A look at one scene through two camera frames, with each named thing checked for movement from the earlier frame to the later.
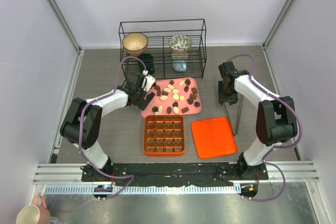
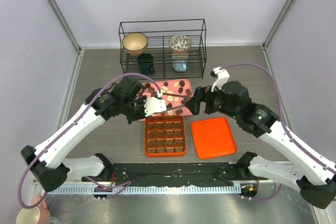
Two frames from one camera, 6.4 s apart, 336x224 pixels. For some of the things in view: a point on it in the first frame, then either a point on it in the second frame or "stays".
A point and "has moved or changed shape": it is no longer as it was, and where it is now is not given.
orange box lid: [213, 137] stays
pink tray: [174, 96] stays
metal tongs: [240, 97] has moved or changed shape
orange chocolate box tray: [164, 135] stays
